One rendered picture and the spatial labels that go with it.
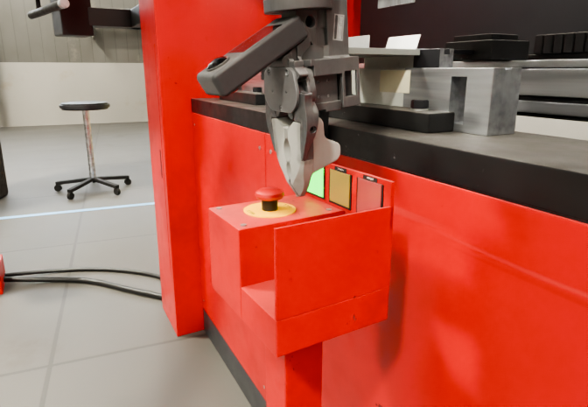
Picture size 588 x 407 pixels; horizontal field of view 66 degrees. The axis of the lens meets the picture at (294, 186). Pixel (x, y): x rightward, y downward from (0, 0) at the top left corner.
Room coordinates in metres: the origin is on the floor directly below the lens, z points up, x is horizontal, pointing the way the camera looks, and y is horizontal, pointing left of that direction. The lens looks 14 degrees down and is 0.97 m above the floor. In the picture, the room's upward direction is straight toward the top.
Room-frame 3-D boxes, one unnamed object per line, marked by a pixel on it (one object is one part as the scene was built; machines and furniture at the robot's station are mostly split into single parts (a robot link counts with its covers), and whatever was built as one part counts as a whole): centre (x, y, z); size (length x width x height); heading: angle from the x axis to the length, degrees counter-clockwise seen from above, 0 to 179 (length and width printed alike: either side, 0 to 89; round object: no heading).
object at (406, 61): (0.87, -0.18, 0.99); 0.14 x 0.01 x 0.03; 28
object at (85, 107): (3.70, 1.67, 0.36); 0.60 x 0.57 x 0.72; 113
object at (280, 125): (0.53, -0.01, 0.87); 0.06 x 0.03 x 0.09; 120
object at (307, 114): (0.49, -0.01, 0.92); 0.05 x 0.02 x 0.09; 30
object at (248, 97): (1.38, 0.15, 0.89); 0.30 x 0.05 x 0.03; 28
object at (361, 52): (0.81, -0.05, 1.00); 0.26 x 0.18 x 0.01; 118
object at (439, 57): (0.85, -0.20, 0.99); 0.20 x 0.03 x 0.03; 28
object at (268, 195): (0.60, 0.03, 0.79); 0.04 x 0.04 x 0.04
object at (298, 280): (0.57, 0.00, 0.75); 0.20 x 0.16 x 0.18; 30
